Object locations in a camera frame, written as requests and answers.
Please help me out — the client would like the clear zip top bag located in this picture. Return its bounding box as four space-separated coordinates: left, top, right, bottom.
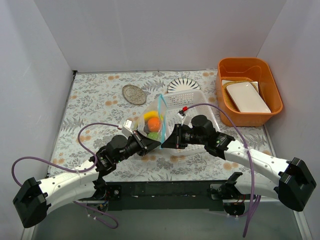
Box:
133 94 167 144

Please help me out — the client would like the orange fruit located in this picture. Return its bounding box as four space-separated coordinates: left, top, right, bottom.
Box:
147 117 162 132

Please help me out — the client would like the large green custard apple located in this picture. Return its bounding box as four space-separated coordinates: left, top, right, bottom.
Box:
147 132 161 141

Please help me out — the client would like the yellow banana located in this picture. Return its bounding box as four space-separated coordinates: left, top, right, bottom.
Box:
143 110 164 122

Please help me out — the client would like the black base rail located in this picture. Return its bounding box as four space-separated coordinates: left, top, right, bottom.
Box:
99 180 251 211

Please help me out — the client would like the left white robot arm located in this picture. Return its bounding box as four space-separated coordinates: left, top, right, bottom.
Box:
13 131 161 228

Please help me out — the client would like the orange plastic bin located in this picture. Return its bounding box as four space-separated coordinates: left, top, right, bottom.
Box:
215 57 283 127

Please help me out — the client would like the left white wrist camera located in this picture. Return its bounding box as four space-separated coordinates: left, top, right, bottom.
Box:
117 119 134 137

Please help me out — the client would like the blue striped round plate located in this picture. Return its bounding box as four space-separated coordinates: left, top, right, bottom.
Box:
167 77 201 93

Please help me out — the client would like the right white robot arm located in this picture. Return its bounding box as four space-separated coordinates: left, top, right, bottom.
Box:
161 115 317 212

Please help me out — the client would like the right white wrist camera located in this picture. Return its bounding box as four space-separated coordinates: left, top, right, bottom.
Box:
177 106 191 126

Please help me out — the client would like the white plastic basket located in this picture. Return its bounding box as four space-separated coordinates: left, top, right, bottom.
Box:
161 90 219 156

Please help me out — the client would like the floral tablecloth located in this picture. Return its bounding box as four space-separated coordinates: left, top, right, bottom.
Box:
47 69 273 182

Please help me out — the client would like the white rectangular plate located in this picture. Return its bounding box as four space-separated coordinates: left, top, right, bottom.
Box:
225 82 271 114

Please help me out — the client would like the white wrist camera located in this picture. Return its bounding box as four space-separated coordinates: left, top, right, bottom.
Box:
177 106 191 126
117 119 134 137

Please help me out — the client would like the speckled grey oval dish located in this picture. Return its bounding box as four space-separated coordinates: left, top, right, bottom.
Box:
122 84 147 105

